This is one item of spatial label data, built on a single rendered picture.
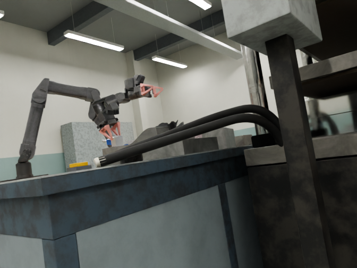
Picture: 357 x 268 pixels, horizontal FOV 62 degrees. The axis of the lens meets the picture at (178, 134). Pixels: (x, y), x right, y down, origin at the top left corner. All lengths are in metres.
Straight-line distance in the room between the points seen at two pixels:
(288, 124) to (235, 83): 8.32
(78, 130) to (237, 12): 6.70
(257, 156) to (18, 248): 0.76
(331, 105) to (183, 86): 8.78
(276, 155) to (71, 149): 6.52
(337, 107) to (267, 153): 0.51
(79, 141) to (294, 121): 6.69
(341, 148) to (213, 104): 8.50
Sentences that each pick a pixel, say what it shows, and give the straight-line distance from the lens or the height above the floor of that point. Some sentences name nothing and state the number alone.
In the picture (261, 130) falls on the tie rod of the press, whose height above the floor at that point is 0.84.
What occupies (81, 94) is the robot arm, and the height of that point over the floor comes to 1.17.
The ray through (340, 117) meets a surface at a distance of 1.46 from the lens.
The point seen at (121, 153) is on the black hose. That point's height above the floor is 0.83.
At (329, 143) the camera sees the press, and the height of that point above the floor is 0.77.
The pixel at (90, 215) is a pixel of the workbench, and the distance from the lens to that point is 0.71.
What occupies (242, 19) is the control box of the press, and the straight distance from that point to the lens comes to 0.78.
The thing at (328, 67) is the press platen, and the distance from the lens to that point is 1.11.
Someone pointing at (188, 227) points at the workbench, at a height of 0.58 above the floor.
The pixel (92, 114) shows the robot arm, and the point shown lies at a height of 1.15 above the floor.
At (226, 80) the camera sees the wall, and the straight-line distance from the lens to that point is 9.27.
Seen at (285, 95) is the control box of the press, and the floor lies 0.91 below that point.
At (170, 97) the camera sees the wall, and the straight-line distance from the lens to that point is 10.35.
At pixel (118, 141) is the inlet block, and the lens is 1.51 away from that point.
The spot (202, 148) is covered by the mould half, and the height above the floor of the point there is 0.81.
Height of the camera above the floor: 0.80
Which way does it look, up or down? 4 degrees up
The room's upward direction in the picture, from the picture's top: 9 degrees counter-clockwise
